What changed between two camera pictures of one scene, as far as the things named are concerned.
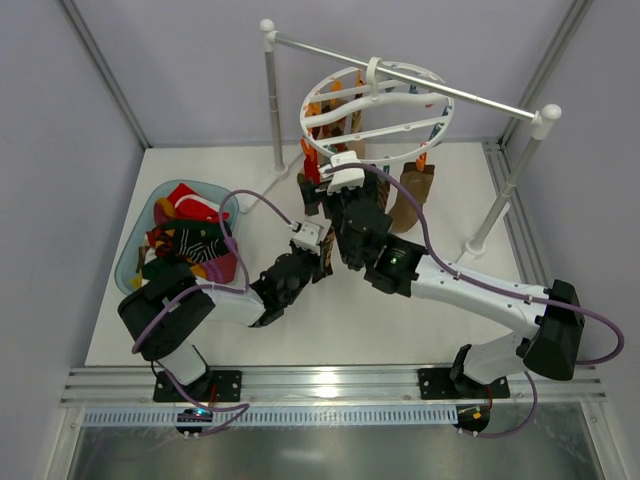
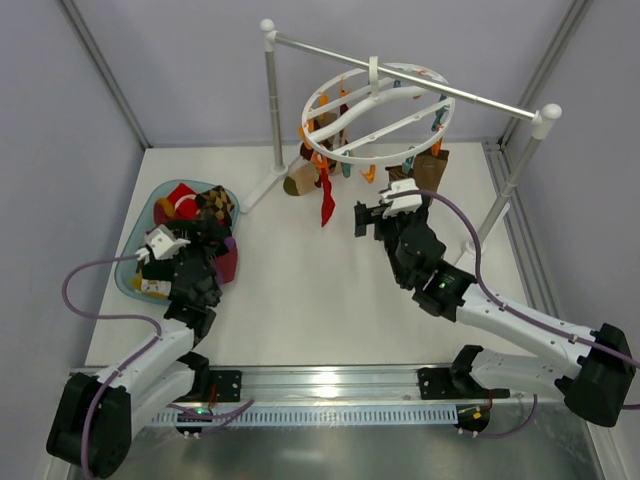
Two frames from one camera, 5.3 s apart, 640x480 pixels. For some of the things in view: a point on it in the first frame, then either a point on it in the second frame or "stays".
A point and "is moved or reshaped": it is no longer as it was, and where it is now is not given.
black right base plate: [437, 383] stays
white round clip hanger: [379, 111] stays
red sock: [312, 165] is moved or reshaped
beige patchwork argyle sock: [332, 128] → [305, 181]
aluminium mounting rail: [379, 386] stays
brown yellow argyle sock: [326, 248] → [215, 201]
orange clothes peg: [307, 149] → [320, 161]
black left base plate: [214, 386] stays
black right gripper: [326, 195] → [376, 221]
